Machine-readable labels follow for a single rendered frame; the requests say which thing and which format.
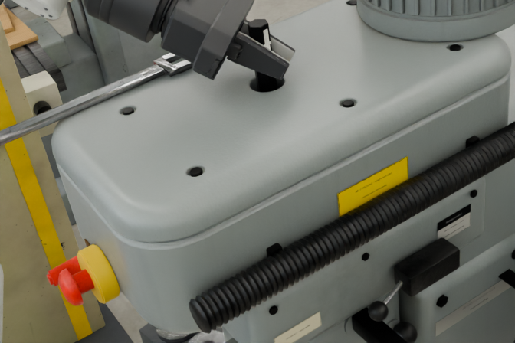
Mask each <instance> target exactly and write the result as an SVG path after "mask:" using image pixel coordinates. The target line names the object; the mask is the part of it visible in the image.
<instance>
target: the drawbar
mask: <svg viewBox="0 0 515 343"><path fill-rule="evenodd" d="M266 29H267V30H268V37H269V42H270V41H271V36H270V31H269V25H268V22H267V21H266V19H254V20H253V21H251V22H249V23H248V31H249V37H251V38H253V39H254V40H256V41H257V42H259V43H260V44H263V45H265V41H264V30H266ZM255 76H256V81H257V91H258V92H271V91H274V90H277V81H276V78H273V77H270V76H268V75H266V74H263V73H260V72H257V71H255Z"/></svg>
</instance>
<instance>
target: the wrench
mask: <svg viewBox="0 0 515 343"><path fill-rule="evenodd" d="M180 59H181V58H180V57H178V56H176V55H174V54H172V53H169V54H166V55H164V56H162V57H161V58H159V59H157V60H154V61H153V63H154V65H153V66H151V67H148V68H146V69H144V70H141V71H139V72H137V73H134V74H132V75H129V76H128V77H124V78H123V79H121V80H118V81H116V82H113V83H111V84H108V85H106V86H105V87H101V88H100V89H97V90H95V91H92V92H90V93H87V94H85V95H83V96H80V97H78V98H76V99H74V100H71V101H69V102H66V103H64V104H61V105H60V106H56V107H55V108H53V109H50V110H48V111H45V112H43V113H40V114H38V115H36V116H33V117H31V118H29V119H26V120H24V121H22V122H19V123H17V124H15V125H13V126H10V127H8V128H6V129H3V130H1V131H0V146H1V145H4V144H6V143H8V142H11V141H13V140H16V139H18V138H21V137H22V136H25V135H27V134H29V133H31V132H34V131H36V130H38V129H41V128H43V127H45V126H48V125H50V124H52V123H55V122H57V121H59V120H61V119H64V118H66V117H69V116H71V115H73V114H75V113H78V112H80V111H82V110H84V109H87V108H89V107H91V106H94V105H96V104H98V103H101V102H103V101H105V100H108V99H110V98H112V97H114V96H117V95H119V94H121V93H124V92H126V91H128V90H131V89H132V88H135V87H137V86H140V85H142V84H144V83H147V82H149V81H151V80H154V79H156V78H158V77H161V76H162V75H165V74H168V75H169V76H170V77H172V76H174V75H176V74H178V73H182V72H185V71H187V70H189V69H192V67H193V63H191V62H188V61H187V60H184V61H183V62H180V63H178V64H175V65H174V66H173V65H172V64H171V63H172V62H175V61H177V60H180Z"/></svg>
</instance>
